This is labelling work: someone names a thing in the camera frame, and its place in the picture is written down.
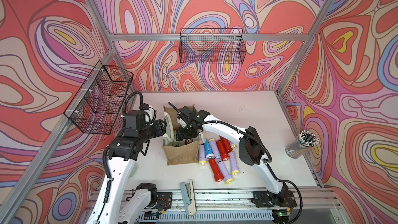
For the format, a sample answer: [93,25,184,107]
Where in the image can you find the black wire basket wall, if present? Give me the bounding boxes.
[64,61,134,135]
[179,27,247,64]

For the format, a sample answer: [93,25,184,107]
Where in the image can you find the purple flashlight lower right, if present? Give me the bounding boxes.
[229,151,240,175]

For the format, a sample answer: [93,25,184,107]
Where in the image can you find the red flashlight middle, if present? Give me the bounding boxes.
[216,140,230,161]

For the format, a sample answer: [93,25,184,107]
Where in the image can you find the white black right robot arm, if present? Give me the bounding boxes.
[169,103,302,209]

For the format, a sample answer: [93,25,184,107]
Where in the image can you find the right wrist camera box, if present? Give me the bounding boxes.
[177,106,195,125]

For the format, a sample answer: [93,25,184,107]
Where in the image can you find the blue beige stapler tool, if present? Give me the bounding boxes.
[180,179,197,216]

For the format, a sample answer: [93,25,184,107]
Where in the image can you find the purple flashlight far left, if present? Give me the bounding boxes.
[198,143,207,166]

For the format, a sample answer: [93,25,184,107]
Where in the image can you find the burlap tote bag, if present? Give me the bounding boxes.
[162,106,199,166]

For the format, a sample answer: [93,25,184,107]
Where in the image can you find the long purple flashlight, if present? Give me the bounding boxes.
[209,138,233,184]

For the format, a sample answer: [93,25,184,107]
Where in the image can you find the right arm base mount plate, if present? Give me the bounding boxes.
[251,190,297,208]

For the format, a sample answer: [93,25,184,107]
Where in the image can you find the red flashlight top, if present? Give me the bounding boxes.
[220,137,232,153]

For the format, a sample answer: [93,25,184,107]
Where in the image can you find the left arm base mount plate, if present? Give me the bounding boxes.
[150,191,173,212]

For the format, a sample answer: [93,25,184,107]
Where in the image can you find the metal cup of pencils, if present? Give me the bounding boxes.
[285,130,320,159]

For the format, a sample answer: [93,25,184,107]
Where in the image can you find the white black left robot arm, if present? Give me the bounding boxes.
[86,119,167,224]

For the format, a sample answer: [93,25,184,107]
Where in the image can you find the blue flashlight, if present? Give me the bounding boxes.
[204,140,215,160]

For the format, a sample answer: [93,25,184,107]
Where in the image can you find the red flashlight bottom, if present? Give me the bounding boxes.
[208,158,224,182]

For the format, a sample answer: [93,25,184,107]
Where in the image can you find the black wire basket back wall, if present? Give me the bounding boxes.
[179,27,247,64]

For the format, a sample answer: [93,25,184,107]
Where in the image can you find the black wire basket left wall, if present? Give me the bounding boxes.
[64,61,134,135]

